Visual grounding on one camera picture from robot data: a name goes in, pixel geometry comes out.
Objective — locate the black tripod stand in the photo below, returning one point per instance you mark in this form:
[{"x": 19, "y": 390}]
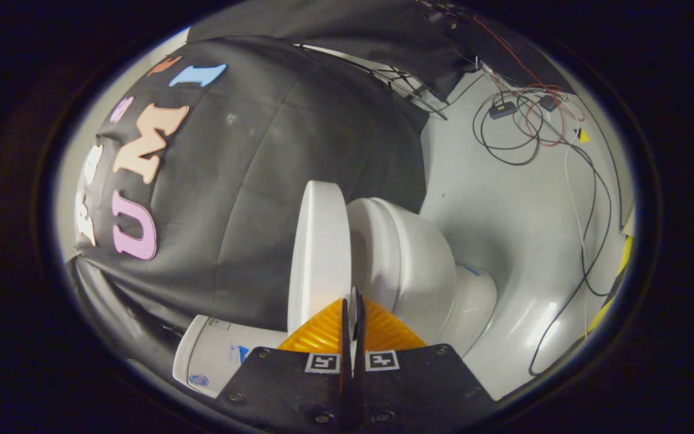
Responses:
[{"x": 419, "y": 99}]

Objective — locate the black power adapter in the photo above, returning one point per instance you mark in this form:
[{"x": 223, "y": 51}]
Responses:
[{"x": 502, "y": 110}]

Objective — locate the white toilet lid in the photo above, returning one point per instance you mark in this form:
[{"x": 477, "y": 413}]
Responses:
[{"x": 320, "y": 253}]

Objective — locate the black cloth covered stand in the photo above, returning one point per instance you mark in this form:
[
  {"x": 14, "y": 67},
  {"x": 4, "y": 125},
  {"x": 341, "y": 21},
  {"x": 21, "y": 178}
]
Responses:
[{"x": 515, "y": 54}]

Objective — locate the black backdrop cloth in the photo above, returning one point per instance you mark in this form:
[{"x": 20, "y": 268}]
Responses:
[{"x": 250, "y": 181}]

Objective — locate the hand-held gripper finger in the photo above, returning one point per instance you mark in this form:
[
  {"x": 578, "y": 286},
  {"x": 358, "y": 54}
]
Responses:
[
  {"x": 360, "y": 337},
  {"x": 345, "y": 337}
]

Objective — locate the yellow strip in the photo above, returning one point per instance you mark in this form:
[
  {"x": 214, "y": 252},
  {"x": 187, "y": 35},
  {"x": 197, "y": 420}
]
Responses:
[{"x": 615, "y": 289}]

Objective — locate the white toilet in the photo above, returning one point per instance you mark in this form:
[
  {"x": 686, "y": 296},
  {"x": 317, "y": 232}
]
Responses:
[{"x": 419, "y": 271}]

